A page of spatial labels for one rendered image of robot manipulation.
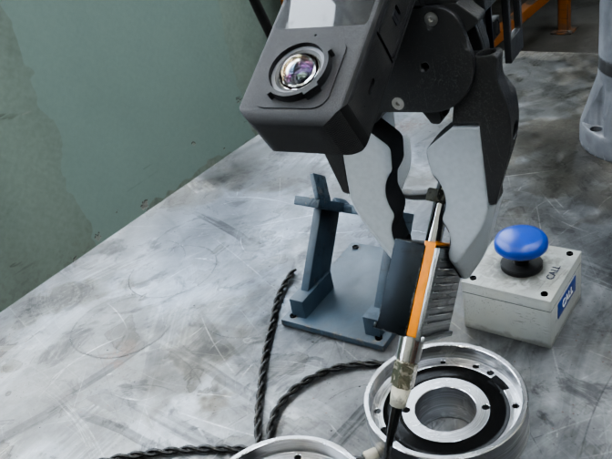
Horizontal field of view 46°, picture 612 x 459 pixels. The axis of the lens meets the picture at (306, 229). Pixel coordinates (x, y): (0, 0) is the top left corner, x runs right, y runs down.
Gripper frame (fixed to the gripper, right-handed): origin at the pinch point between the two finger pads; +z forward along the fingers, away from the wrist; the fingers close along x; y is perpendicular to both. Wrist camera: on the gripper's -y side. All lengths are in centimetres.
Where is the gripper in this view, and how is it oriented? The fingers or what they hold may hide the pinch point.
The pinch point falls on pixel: (428, 260)
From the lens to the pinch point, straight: 38.0
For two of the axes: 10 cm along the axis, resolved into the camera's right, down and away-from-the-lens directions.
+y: 4.7, -5.3, 7.1
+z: 2.0, 8.5, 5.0
